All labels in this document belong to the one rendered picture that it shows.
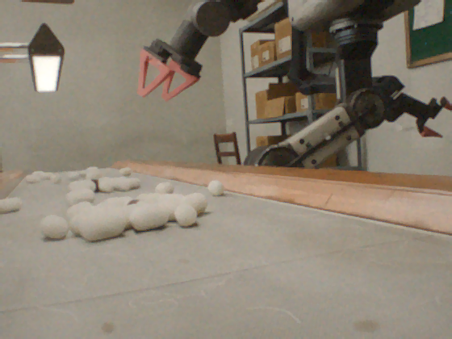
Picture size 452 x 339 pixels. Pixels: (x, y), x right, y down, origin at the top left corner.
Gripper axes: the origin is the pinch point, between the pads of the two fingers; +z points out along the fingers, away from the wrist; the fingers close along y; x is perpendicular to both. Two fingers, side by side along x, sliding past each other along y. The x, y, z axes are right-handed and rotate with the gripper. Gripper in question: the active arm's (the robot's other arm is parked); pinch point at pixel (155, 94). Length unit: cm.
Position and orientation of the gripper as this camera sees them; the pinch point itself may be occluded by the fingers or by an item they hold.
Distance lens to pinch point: 81.8
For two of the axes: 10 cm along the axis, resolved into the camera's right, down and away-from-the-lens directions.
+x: -7.8, -6.0, 1.9
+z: -5.5, 8.0, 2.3
